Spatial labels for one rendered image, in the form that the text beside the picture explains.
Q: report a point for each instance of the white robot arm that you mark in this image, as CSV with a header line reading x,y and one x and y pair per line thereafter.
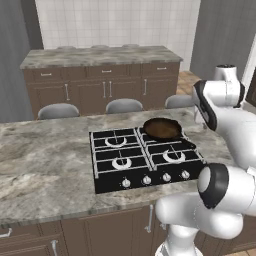
x,y
233,193

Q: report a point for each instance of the grey stool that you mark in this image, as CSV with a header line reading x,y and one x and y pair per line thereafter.
x,y
179,101
58,111
124,105

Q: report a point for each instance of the brown frying pan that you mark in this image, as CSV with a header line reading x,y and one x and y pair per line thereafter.
x,y
162,128

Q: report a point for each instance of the brown drawer front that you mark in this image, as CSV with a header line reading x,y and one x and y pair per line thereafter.
x,y
30,233

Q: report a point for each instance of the brown island cupboard run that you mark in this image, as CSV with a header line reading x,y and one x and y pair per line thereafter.
x,y
90,86

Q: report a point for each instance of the black gas hob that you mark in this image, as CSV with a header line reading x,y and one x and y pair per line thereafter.
x,y
133,156

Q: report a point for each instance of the silver hob knob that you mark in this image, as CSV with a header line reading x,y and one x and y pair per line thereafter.
x,y
126,182
185,174
166,177
146,180

